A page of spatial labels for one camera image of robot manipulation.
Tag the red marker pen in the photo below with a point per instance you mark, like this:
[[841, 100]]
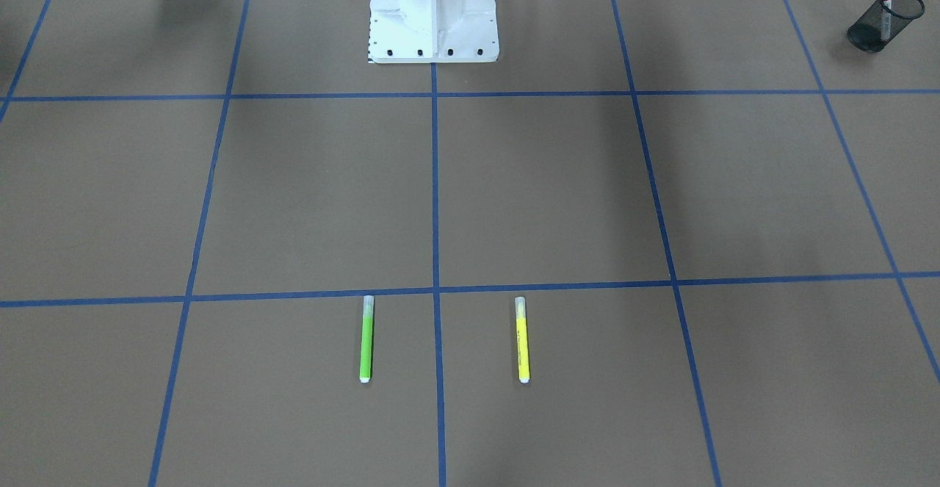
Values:
[[885, 23]]

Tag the yellow marker pen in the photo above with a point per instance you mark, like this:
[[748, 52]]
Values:
[[521, 340]]

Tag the green marker pen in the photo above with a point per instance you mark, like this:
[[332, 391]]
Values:
[[366, 340]]

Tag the far black mesh pencil cup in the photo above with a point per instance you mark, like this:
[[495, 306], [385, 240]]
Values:
[[864, 33]]

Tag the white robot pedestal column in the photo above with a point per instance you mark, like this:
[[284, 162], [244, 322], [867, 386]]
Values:
[[433, 31]]

